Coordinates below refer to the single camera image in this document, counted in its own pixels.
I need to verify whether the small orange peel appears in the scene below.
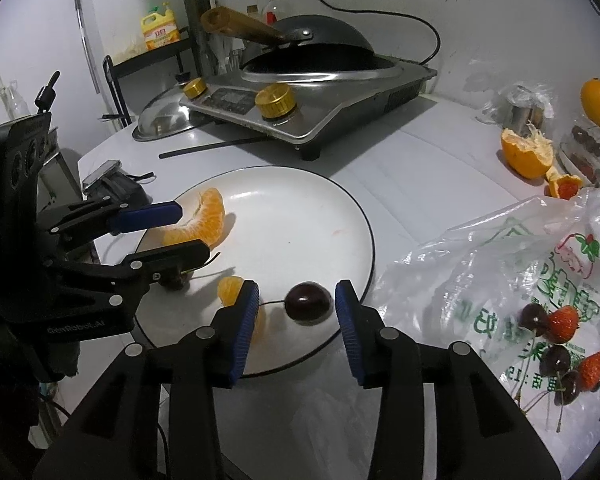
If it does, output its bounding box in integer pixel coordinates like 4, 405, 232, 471
545, 170, 585, 201

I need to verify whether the large orange peel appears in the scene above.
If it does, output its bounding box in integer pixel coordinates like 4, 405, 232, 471
500, 122, 555, 180

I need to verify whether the black stick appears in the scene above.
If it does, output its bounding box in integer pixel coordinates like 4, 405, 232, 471
159, 132, 261, 160

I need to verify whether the clear plastic bottle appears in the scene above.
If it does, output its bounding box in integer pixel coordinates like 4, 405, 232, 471
0, 80, 31, 118

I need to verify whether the steel cup in plastic wrap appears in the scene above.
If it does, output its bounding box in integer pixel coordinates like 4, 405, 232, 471
482, 82, 556, 133

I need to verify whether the dark vertical pipe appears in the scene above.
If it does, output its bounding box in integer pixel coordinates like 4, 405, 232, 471
177, 0, 206, 76

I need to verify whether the black wok with wooden handle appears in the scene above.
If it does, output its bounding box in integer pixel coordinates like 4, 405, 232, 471
200, 6, 376, 78

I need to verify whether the steel induction cooker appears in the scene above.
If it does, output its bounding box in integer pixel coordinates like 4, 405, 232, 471
179, 55, 438, 161

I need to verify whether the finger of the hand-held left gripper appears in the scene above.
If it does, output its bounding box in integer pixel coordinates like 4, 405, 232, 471
45, 239, 211, 292
35, 197, 183, 241

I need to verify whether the clear bottle with red cap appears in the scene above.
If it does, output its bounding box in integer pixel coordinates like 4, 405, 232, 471
262, 0, 287, 26

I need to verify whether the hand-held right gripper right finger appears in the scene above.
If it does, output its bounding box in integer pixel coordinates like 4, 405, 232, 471
334, 280, 563, 480

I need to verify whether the smartphone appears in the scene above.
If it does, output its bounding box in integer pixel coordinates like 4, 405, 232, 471
81, 160, 122, 196

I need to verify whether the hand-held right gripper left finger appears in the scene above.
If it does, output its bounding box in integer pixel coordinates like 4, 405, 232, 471
32, 279, 261, 480

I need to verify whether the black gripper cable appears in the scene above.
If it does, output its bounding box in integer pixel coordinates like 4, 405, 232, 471
34, 71, 61, 115

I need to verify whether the glass container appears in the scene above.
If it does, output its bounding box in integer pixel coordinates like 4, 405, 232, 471
557, 125, 600, 188

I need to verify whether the clear printed plastic bag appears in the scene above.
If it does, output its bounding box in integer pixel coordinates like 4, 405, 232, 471
290, 187, 600, 480

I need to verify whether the black metal rack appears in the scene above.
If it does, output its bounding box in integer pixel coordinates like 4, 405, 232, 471
102, 25, 201, 128

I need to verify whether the black cooker power cable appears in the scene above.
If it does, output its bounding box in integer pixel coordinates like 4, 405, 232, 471
267, 0, 442, 63

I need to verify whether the yellow dish soap bottle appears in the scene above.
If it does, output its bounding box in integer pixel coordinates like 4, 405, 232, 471
140, 2, 181, 52

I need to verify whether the black case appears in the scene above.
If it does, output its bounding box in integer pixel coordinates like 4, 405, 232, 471
82, 172, 156, 207

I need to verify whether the orange segment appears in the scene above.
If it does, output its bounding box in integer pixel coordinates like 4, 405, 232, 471
217, 275, 267, 346
161, 187, 227, 250

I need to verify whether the metal bar handle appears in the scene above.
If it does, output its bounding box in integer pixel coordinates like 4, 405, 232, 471
72, 0, 101, 96

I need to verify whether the white plate with dark rim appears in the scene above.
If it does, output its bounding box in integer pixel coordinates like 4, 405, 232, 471
130, 166, 376, 378

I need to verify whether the steel pot lid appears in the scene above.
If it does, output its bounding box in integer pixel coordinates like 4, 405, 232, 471
132, 75, 208, 142

